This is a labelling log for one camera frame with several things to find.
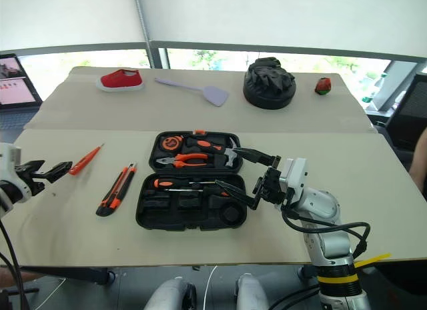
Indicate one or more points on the silver rounded robot shell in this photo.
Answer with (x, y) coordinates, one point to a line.
(251, 293)
(170, 295)

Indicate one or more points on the bystander bare forearm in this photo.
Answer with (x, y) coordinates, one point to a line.
(16, 276)

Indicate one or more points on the red green toy fruit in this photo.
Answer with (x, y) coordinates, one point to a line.
(323, 86)

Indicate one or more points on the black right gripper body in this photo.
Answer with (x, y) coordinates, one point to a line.
(273, 186)

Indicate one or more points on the red canvas shoe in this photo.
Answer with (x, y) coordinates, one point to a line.
(120, 79)

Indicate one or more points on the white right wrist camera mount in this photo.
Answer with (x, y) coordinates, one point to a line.
(295, 176)

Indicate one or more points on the black table caster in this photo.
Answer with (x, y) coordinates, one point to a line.
(307, 272)

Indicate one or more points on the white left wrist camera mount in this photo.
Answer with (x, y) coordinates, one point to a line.
(11, 156)

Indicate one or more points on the black plastic tool case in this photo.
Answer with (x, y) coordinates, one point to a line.
(166, 216)

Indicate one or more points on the black table foot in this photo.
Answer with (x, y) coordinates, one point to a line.
(73, 272)

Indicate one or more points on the ribbed metal pole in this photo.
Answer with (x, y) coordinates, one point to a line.
(144, 26)

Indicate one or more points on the grey window frame rail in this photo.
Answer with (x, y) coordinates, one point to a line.
(267, 48)

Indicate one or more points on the yellow zip tie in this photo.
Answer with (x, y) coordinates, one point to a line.
(372, 259)

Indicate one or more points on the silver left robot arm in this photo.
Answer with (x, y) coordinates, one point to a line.
(5, 203)

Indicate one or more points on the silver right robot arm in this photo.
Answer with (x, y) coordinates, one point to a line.
(325, 206)

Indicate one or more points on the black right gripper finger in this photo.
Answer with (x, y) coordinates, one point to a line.
(258, 155)
(240, 194)

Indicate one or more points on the grey white panel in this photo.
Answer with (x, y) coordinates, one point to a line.
(395, 86)

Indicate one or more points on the black round cushion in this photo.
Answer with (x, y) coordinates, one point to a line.
(267, 98)

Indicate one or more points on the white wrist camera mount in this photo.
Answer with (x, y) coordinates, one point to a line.
(295, 176)
(11, 156)

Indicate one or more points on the orange voltage tester pen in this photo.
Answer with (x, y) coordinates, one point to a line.
(83, 161)

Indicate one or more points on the black tape roll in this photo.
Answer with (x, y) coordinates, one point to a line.
(231, 214)

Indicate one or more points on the black office chair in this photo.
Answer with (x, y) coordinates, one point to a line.
(408, 116)

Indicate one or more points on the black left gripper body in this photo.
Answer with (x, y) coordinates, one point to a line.
(31, 183)

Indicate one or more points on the orange black utility knife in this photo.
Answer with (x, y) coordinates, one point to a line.
(116, 191)

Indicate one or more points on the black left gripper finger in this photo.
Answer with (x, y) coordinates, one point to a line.
(33, 166)
(58, 170)

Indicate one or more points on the orange black tape measure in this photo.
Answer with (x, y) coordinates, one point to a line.
(171, 142)

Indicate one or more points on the purple plastic spatula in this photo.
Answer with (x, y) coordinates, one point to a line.
(215, 96)

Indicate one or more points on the green bottle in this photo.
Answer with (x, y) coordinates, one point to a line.
(375, 88)

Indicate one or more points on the open laptop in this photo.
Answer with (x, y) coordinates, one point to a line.
(15, 90)

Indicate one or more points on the orange black claw hammer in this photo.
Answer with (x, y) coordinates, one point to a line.
(203, 144)

